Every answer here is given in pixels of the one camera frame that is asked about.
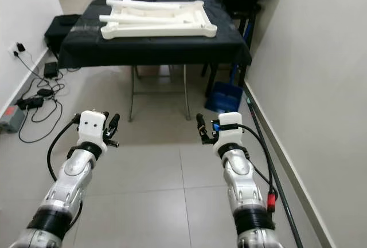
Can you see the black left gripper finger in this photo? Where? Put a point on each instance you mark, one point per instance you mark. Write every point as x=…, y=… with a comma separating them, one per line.
x=114, y=121
x=77, y=118

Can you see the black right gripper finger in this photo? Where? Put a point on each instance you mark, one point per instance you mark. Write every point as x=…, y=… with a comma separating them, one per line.
x=202, y=126

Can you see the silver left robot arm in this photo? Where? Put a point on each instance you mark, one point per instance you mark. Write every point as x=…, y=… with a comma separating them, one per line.
x=69, y=185

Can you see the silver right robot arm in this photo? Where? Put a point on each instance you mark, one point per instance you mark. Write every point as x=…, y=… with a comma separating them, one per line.
x=241, y=185

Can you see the blue dustpan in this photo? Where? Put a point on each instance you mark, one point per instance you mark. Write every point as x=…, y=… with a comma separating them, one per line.
x=223, y=96

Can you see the small black power adapter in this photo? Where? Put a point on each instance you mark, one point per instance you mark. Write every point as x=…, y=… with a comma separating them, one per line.
x=43, y=92

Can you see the black tablecloth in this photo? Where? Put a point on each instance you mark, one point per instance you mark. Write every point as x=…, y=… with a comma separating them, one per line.
x=149, y=50

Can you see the black square case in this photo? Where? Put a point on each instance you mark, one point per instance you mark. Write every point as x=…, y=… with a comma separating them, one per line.
x=60, y=30

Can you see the white plastic table top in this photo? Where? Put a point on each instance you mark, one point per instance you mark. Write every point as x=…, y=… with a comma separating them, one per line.
x=149, y=32

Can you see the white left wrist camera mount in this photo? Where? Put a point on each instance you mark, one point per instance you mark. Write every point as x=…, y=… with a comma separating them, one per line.
x=92, y=125

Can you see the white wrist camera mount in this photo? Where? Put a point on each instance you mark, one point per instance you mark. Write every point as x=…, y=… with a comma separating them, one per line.
x=232, y=137
x=92, y=125

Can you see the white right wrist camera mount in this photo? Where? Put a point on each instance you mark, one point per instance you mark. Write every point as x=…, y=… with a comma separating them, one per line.
x=232, y=137

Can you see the metal folding table frame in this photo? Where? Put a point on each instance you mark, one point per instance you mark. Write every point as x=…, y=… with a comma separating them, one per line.
x=187, y=96

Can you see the black wall plug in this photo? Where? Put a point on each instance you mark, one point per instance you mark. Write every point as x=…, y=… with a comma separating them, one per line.
x=20, y=47

